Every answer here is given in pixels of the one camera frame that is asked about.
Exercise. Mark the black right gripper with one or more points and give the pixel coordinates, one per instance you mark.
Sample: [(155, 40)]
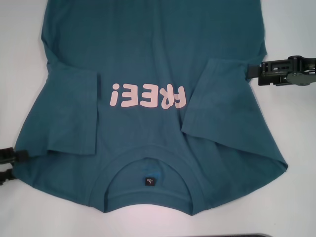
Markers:
[(303, 71)]

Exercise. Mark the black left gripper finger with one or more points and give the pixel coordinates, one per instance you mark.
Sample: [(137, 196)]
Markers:
[(6, 175), (22, 156)]

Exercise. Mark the teal blue printed t-shirt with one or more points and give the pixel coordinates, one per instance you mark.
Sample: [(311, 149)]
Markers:
[(153, 56)]

